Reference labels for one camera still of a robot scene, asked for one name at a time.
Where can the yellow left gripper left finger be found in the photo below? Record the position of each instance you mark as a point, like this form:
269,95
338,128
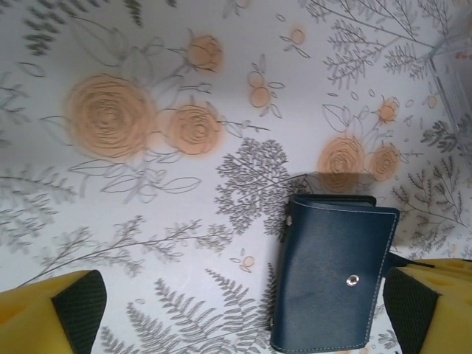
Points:
33,317

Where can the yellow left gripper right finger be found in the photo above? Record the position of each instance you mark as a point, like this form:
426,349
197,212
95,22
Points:
439,306

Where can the dark blue leather card holder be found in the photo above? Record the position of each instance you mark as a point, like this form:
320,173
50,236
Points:
332,265

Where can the clear plastic box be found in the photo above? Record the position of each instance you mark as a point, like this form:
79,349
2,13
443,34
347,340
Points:
455,85

